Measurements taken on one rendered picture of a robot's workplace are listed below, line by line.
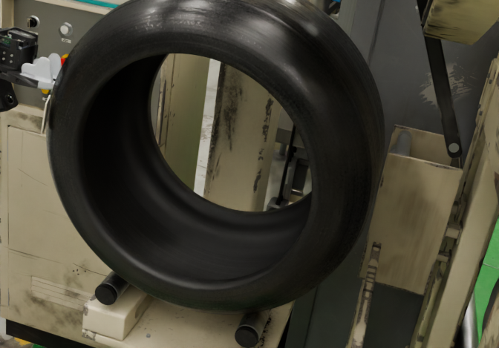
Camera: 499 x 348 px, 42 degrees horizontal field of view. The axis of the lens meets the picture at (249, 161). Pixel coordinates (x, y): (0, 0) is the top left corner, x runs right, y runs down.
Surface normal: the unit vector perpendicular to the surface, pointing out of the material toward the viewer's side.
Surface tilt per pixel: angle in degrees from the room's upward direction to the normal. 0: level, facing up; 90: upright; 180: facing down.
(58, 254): 89
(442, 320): 90
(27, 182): 90
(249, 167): 90
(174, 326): 0
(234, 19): 43
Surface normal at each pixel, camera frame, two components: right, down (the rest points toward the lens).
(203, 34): -0.24, 0.17
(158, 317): 0.15, -0.91
